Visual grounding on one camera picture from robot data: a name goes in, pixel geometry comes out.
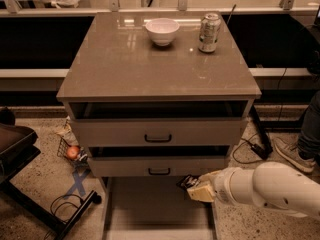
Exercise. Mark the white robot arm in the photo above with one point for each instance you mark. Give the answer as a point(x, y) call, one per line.
point(273, 186)

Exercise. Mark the grey sneaker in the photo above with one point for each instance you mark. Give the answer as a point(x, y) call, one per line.
point(290, 153)

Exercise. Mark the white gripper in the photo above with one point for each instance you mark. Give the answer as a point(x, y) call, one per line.
point(225, 186)

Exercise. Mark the top grey drawer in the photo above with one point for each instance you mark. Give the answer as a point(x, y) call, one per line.
point(199, 123)

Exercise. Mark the white ceramic bowl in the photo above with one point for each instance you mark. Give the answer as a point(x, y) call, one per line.
point(162, 31)

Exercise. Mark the red apple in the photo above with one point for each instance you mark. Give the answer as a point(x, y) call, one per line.
point(73, 152)

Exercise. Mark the black office chair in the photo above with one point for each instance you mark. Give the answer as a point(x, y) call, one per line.
point(48, 179)

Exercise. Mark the black wire basket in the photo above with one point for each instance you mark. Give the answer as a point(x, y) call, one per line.
point(80, 162)

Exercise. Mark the grey drawer cabinet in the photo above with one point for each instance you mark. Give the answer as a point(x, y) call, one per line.
point(118, 62)

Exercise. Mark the middle grey drawer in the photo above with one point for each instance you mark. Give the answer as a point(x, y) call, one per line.
point(157, 161)

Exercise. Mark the dark jeans leg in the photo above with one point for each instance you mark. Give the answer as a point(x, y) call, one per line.
point(309, 138)

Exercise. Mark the silver soda can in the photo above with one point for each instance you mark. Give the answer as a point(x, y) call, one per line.
point(209, 31)

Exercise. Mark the open bottom grey drawer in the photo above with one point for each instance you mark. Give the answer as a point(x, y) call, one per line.
point(154, 208)

